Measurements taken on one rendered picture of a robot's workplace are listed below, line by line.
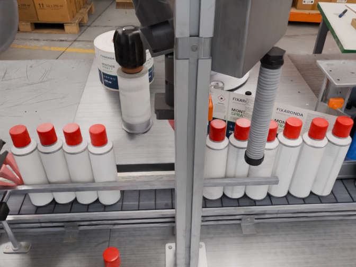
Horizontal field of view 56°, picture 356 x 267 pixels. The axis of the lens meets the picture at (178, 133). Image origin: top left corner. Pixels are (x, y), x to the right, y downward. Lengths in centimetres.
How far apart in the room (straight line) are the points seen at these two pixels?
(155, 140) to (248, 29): 62
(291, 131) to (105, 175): 39
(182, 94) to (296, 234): 51
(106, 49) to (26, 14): 318
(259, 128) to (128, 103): 47
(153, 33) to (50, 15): 359
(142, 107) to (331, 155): 49
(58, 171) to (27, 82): 75
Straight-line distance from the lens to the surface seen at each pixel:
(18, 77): 151
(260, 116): 55
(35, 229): 86
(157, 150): 93
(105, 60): 116
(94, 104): 114
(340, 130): 76
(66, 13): 412
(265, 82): 51
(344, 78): 79
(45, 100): 131
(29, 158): 75
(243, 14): 39
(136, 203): 80
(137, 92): 91
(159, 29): 62
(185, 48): 41
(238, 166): 73
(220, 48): 41
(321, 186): 85
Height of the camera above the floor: 149
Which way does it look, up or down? 38 degrees down
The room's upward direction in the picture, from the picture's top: straight up
